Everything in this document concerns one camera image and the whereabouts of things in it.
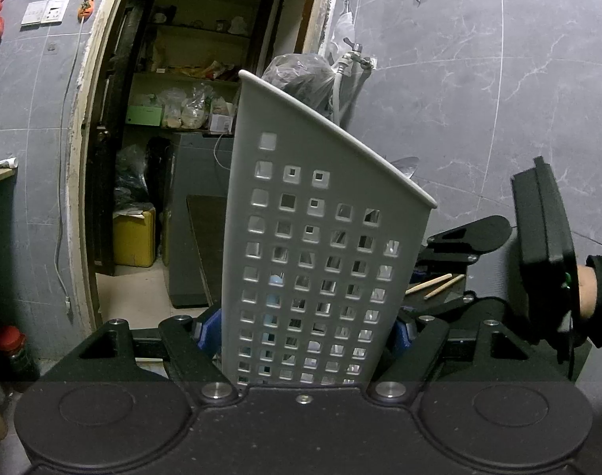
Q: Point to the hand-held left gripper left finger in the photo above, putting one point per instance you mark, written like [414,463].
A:
[211,329]

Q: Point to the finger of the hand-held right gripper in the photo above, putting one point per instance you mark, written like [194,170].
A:
[469,307]
[474,237]

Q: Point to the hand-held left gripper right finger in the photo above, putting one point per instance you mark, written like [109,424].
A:
[404,337]

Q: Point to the large metal spoon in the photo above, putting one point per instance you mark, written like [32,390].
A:
[407,166]

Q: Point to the white perforated utensil basket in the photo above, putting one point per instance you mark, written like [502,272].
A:
[301,148]

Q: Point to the yellow jerry can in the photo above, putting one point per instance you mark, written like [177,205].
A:
[132,240]

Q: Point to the grey cabinet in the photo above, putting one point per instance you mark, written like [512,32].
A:
[192,168]

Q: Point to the black plastic bags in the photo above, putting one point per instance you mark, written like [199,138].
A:
[130,178]

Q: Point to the dark wooden door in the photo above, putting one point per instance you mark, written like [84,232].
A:
[100,198]

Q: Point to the red capped dark bottle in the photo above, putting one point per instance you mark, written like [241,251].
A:
[14,351]

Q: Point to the clear bags of food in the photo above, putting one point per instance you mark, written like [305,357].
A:
[192,109]

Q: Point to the green box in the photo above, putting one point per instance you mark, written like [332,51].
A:
[145,115]

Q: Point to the small clear plastic bag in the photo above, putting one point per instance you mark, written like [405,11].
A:
[344,24]

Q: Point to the white tube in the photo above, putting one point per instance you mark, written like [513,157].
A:
[1,164]

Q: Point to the dark wooden shelf unit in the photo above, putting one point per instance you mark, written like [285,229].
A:
[266,34]

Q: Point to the pale door frame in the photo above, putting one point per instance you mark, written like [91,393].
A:
[80,158]

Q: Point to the metal wall faucet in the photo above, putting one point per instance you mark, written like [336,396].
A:
[353,59]

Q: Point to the white wall switch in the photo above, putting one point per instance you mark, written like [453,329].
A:
[43,11]

